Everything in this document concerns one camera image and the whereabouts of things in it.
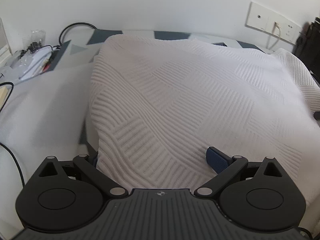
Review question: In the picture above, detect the black water bottle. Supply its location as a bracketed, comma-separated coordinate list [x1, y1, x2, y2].
[291, 17, 320, 83]

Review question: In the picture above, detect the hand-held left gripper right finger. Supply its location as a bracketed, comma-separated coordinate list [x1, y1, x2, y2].
[194, 146, 288, 198]

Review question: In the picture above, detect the pile of white papers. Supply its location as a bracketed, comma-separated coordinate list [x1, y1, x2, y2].
[0, 46, 63, 80]

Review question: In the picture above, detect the geometric patterned tablecloth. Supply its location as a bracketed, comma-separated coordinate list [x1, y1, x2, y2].
[0, 29, 278, 190]

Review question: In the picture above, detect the thin black cable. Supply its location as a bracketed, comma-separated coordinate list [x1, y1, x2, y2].
[0, 81, 25, 188]

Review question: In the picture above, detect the white textured sweater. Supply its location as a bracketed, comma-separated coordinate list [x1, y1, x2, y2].
[85, 34, 320, 207]

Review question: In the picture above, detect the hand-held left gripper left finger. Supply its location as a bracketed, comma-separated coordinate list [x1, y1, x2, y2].
[35, 154, 128, 198]

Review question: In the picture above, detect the small wooden block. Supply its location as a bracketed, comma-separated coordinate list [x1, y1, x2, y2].
[0, 87, 8, 108]

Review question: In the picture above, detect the white wall socket panel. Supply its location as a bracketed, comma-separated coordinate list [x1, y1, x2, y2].
[246, 1, 304, 46]

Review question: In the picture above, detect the white cable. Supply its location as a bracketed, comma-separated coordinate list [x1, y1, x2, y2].
[266, 22, 282, 52]

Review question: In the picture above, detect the small clear plastic bag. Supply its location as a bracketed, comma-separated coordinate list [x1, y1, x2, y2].
[22, 29, 47, 53]

